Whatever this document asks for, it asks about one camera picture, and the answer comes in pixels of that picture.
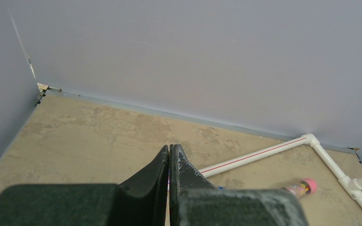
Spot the white PVC pipe frame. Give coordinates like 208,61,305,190
182,137,362,226

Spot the pink capped small bottle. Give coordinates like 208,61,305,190
282,178,318,199

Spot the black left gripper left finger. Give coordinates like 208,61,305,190
0,145,169,226

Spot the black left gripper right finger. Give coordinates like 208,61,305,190
169,144,308,226

